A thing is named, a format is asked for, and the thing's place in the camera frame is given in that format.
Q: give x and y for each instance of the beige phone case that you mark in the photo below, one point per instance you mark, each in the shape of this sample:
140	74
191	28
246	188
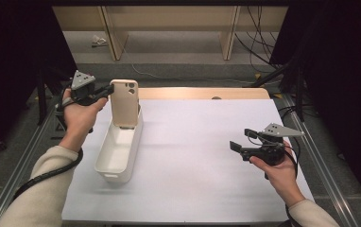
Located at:
124	104

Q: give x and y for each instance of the light wooden desk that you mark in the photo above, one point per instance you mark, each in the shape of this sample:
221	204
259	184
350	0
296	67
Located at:
169	19

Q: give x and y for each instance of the person's right hand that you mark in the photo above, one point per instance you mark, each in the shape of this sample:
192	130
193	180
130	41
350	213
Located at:
281	179

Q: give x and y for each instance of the crumpled white paper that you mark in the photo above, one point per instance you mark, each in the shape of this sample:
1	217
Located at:
99	40

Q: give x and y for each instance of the black metal stand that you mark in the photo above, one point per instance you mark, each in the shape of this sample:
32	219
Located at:
43	94
298	88

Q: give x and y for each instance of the aluminium floor rail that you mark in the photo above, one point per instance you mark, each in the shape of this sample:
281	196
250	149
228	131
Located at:
323	176
14	183

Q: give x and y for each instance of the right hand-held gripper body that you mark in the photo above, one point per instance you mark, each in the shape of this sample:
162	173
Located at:
271	151

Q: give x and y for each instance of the dark curtain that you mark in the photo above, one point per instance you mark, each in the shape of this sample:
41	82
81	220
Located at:
11	63
342	78

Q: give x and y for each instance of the white table sheet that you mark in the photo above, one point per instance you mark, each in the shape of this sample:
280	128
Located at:
200	157

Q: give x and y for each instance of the white oblong plastic container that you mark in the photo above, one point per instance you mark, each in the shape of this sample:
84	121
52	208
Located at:
117	154

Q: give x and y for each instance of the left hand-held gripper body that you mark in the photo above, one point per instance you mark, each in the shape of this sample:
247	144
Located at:
82	90

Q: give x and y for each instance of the person's left hand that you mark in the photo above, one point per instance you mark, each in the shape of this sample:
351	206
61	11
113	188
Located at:
79	119

